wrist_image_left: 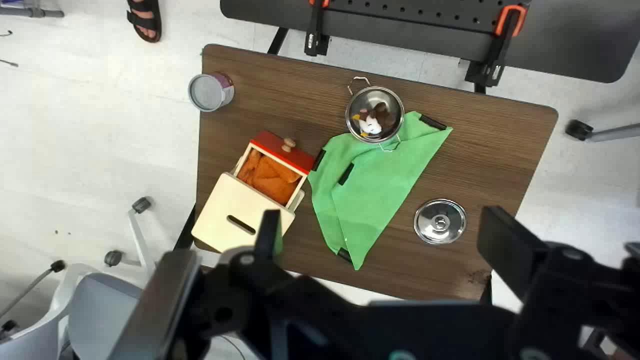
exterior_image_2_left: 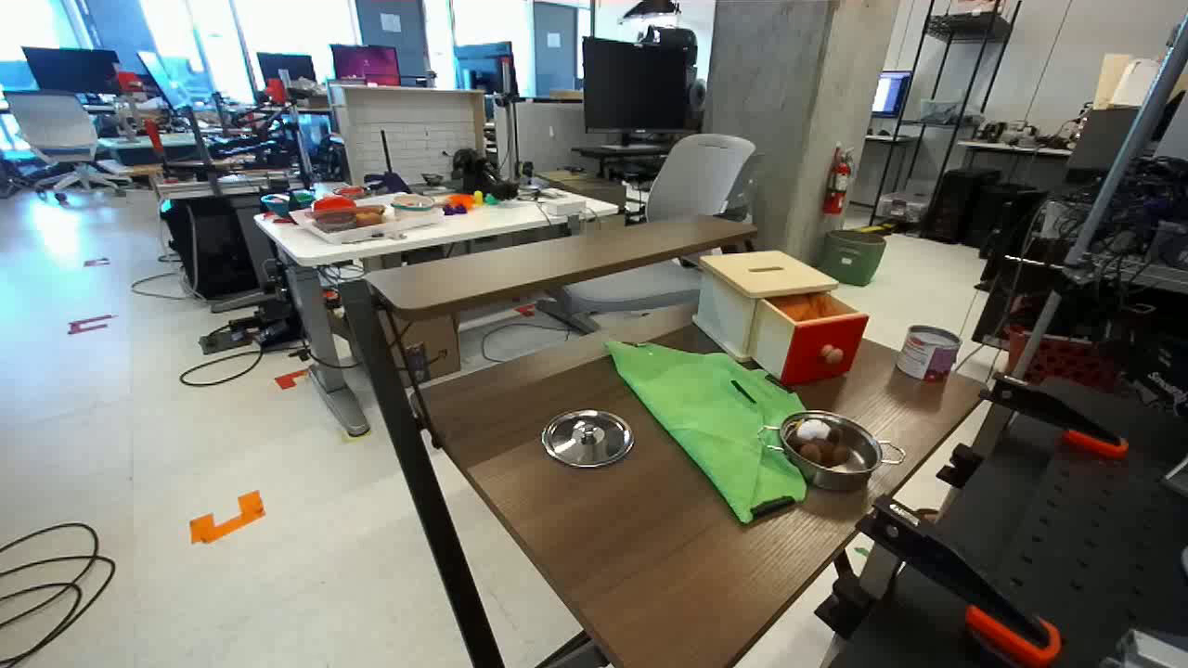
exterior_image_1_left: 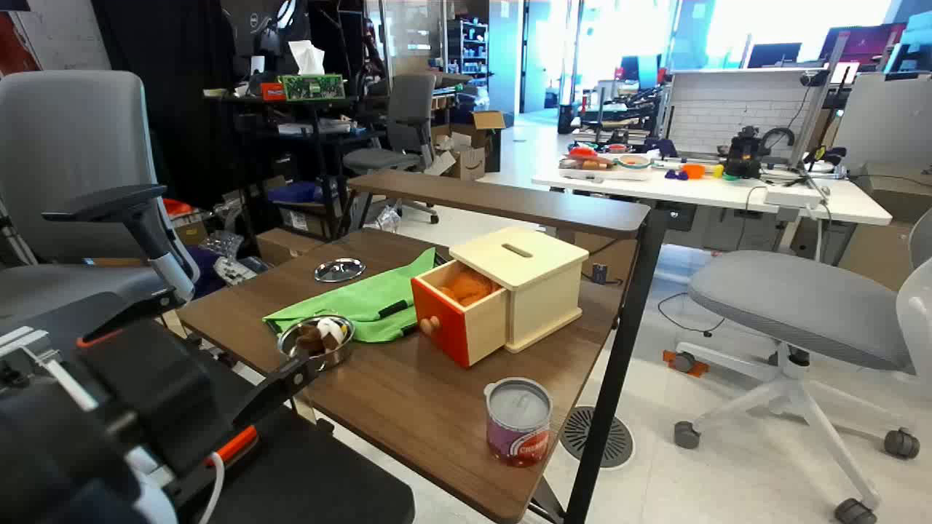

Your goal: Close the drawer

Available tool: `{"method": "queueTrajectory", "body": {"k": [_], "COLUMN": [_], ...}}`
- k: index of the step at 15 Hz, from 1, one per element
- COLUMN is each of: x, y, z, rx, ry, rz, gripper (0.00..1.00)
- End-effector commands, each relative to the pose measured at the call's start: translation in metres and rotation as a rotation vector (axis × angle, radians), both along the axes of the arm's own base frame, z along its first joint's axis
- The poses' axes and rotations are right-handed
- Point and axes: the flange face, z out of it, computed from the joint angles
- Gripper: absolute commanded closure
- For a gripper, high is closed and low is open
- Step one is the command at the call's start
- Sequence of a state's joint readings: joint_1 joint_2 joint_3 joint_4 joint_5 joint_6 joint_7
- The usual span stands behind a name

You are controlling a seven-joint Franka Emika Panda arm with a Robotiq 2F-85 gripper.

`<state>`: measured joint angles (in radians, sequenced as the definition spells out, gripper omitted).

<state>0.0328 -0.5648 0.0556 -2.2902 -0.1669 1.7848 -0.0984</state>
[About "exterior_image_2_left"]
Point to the grey office chair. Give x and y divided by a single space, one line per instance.
701 181

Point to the black clamp orange handle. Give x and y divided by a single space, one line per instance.
1012 399
989 615

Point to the steel bowl with contents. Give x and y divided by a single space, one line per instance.
829 451

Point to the white desk with clutter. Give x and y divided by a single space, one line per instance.
314 254

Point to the green cloth bag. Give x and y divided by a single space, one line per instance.
724 417

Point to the small tin can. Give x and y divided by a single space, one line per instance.
928 354

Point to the black clamp orange handle front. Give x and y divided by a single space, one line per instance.
989 615

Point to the brown wooden shelf board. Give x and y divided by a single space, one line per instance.
545 266

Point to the black computer monitor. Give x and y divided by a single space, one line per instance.
629 86

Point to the red front wooden drawer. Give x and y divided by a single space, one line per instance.
807 339

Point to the silver pot lid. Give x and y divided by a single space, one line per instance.
589 439

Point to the white wooden drawer box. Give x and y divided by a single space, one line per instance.
731 288

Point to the white office chair left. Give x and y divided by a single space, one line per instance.
61 133

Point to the black clamp orange handle rear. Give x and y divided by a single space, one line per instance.
1012 399

